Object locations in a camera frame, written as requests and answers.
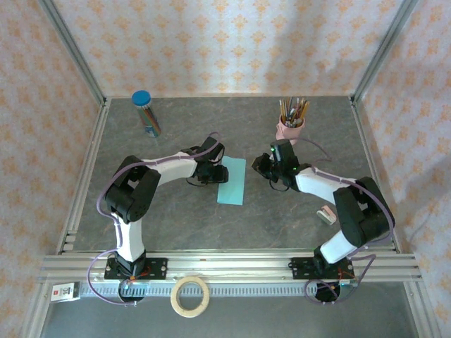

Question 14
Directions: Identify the white label tag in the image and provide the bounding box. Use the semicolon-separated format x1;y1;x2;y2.
50;282;80;302

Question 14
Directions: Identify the pencil tube with blue lid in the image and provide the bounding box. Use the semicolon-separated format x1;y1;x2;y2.
131;90;163;139

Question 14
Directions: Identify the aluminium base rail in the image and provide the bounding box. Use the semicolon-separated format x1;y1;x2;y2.
24;281;52;338
403;281;441;338

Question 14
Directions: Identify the light blue paper sheet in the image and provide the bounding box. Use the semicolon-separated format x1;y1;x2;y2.
216;157;247;206

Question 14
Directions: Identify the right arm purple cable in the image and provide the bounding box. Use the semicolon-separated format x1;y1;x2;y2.
288;136;395;306

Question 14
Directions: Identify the pink pencil cup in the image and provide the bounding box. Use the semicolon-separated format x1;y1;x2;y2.
276;114;306;142

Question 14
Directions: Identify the aluminium mounting rail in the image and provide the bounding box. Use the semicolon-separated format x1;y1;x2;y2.
37;251;422;282

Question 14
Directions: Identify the aluminium frame post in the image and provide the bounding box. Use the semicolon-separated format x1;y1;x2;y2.
352;0;420;101
37;0;106;103

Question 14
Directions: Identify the grey slotted cable duct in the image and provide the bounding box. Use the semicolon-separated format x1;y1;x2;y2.
79;283;353;296

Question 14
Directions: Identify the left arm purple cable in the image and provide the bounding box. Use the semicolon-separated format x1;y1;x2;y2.
86;132;226;306

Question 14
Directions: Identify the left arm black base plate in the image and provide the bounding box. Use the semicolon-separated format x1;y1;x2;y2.
104;258;168;281

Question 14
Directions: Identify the masking tape roll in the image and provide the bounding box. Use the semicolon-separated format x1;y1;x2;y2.
170;275;211;318

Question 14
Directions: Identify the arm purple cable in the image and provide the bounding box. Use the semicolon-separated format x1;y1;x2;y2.
86;132;226;306
288;136;395;306

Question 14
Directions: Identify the aluminium side rail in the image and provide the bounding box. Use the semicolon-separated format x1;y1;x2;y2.
56;98;112;254
348;98;402;254

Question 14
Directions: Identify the small pink white eraser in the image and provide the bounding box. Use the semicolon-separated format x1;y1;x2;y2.
316;206;335;225

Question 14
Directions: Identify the yellow wooden pencil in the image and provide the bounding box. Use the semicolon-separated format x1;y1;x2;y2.
297;100;311;123

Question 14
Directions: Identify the right gripper thin black cable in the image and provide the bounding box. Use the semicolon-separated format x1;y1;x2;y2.
268;172;288;194

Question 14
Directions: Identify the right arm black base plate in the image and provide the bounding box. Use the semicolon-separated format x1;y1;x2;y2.
289;256;354;281

